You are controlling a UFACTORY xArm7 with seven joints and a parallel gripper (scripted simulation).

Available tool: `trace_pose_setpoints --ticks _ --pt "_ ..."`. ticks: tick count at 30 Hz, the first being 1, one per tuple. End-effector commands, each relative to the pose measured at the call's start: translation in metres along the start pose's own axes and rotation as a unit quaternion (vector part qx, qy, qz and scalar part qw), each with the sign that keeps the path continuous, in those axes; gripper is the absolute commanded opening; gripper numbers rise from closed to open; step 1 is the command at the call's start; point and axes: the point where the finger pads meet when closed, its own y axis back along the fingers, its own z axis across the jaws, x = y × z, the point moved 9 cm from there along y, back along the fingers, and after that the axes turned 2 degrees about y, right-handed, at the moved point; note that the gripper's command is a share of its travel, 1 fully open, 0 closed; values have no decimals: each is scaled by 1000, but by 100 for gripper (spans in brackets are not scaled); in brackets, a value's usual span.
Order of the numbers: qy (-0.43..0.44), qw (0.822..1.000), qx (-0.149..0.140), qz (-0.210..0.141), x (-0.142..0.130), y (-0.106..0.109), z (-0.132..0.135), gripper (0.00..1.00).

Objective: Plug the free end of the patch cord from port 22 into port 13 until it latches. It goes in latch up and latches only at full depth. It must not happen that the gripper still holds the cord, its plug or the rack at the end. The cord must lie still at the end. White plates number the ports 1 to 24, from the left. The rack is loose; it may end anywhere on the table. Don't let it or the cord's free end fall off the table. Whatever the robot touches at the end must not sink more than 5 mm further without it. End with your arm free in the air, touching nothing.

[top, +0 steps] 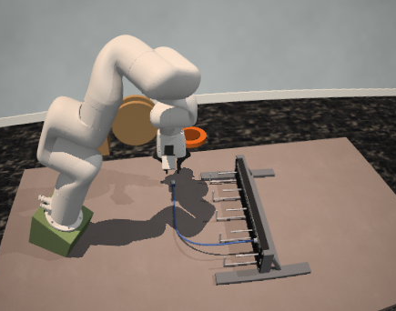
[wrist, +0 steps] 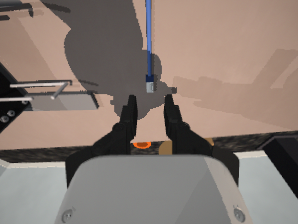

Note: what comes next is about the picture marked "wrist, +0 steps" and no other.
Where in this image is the blue patch cable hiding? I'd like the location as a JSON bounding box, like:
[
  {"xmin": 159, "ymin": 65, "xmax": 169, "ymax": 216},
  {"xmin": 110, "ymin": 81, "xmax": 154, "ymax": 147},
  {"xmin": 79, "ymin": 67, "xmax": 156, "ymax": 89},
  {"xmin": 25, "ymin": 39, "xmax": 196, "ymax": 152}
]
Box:
[{"xmin": 146, "ymin": 0, "xmax": 151, "ymax": 76}]

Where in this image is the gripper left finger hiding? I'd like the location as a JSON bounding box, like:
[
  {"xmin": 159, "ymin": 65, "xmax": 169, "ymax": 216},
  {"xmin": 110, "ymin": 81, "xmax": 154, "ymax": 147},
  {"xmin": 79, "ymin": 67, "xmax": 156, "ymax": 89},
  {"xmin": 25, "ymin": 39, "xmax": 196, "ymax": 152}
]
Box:
[{"xmin": 65, "ymin": 95, "xmax": 138, "ymax": 189}]

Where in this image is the black patch panel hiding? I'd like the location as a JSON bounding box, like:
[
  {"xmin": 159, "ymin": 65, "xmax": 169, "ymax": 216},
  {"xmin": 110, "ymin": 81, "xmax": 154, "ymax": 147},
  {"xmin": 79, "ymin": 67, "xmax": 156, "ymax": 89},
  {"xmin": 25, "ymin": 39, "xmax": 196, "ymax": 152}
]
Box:
[{"xmin": 0, "ymin": 0, "xmax": 99, "ymax": 133}]

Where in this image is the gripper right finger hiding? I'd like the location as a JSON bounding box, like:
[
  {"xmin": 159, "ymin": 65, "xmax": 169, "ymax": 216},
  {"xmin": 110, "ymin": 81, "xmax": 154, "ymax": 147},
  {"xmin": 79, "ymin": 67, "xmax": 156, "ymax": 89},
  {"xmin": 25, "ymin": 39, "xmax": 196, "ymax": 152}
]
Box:
[{"xmin": 164, "ymin": 94, "xmax": 240, "ymax": 186}]

